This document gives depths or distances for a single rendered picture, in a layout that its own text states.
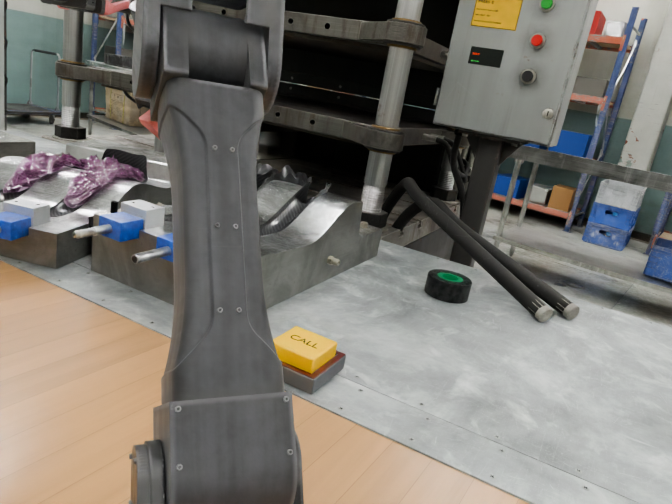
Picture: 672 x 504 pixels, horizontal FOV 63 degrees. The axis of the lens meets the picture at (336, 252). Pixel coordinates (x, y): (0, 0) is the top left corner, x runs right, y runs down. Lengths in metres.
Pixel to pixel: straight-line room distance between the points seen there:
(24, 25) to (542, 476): 8.23
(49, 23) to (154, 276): 7.89
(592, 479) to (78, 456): 0.48
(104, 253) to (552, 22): 1.08
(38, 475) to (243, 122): 0.32
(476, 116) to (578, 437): 0.93
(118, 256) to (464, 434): 0.53
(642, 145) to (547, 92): 5.49
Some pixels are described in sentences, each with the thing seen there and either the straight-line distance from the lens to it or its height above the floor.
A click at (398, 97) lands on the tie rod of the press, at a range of 1.39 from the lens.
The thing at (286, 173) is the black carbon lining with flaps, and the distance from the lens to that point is 1.07.
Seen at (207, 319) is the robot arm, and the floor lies 0.99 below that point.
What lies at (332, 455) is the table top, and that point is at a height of 0.80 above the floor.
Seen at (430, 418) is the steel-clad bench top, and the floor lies 0.80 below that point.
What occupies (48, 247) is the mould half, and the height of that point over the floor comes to 0.83.
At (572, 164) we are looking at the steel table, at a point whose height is 0.88.
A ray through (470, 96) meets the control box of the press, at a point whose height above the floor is 1.15.
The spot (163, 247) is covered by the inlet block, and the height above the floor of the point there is 0.90.
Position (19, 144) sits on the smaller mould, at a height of 0.86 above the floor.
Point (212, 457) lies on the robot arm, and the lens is 0.30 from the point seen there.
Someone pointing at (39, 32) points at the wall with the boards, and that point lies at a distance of 8.56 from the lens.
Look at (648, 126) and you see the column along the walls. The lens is 6.89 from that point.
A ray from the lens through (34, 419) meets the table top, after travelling 0.58.
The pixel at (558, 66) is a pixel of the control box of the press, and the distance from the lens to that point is 1.43.
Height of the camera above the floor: 1.13
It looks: 17 degrees down
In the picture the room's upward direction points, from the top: 10 degrees clockwise
